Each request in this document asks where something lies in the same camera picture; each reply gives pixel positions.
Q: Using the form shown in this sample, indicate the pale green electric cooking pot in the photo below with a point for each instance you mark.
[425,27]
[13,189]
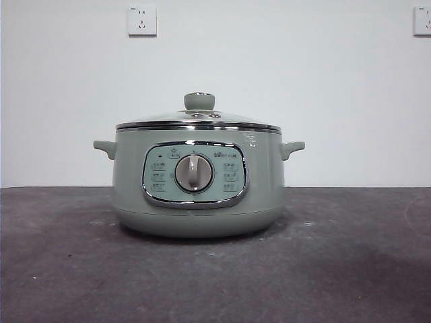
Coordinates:
[262,175]

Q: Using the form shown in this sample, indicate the glass lid with green knob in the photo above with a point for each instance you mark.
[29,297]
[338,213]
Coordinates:
[198,101]

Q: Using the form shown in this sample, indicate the white wall socket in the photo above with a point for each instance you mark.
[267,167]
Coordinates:
[423,20]
[142,20]

